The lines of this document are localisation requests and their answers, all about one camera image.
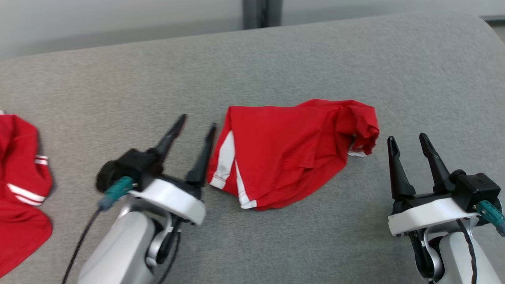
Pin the red shorts white waistband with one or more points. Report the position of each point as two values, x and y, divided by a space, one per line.
284 150

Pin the grey metal post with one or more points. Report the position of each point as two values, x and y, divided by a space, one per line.
260 14

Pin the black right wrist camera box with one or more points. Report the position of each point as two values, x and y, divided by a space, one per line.
473 187

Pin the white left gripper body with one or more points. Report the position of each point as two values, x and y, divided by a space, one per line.
173 197

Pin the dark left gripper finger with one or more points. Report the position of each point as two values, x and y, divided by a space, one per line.
203 161
171 136

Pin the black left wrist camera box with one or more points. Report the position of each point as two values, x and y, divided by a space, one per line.
130 163

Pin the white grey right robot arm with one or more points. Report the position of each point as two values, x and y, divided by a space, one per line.
453 256

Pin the red shirt white sleeves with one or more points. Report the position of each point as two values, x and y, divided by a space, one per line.
19 165

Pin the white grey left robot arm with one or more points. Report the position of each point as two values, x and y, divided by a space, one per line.
118 244

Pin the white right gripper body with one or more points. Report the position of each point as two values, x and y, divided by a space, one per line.
426 215

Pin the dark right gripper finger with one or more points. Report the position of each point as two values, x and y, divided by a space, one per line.
399 177
438 173

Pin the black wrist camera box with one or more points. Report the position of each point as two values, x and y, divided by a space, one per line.
473 187
130 163

